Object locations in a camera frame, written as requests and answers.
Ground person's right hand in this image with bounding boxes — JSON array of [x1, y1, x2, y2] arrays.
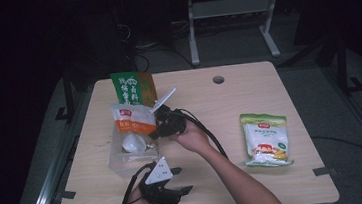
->
[[167, 116, 213, 156]]

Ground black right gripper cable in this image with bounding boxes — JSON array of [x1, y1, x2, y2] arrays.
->
[[173, 103, 230, 165]]

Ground green and red seasoning packet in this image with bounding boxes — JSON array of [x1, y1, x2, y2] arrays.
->
[[109, 68, 159, 112]]

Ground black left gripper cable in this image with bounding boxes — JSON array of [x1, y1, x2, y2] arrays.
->
[[112, 161, 162, 204]]

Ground black metal stand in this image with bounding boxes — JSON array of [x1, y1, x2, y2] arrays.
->
[[50, 70, 78, 125], [332, 32, 362, 97]]

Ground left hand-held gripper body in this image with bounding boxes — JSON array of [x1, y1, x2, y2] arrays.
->
[[135, 155, 183, 204]]

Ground green and white powder packet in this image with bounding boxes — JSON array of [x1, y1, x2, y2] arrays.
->
[[237, 109, 296, 171]]

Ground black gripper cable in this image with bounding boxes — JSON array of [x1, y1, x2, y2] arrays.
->
[[112, 161, 162, 204], [173, 103, 230, 165]]

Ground clear plastic container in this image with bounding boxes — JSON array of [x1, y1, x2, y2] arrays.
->
[[103, 116, 164, 180]]

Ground thin black floor cable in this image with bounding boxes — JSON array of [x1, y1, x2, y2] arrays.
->
[[311, 131, 362, 179]]

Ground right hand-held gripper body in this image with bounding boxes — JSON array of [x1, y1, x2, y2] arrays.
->
[[147, 86, 189, 140]]

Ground white and orange packet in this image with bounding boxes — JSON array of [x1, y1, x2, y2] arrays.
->
[[110, 99, 160, 157]]

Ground black tape piece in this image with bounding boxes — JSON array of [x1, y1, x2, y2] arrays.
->
[[312, 165, 333, 178], [59, 188, 78, 201]]

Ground white metal table frame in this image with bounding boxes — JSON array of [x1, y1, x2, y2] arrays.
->
[[184, 0, 288, 67]]

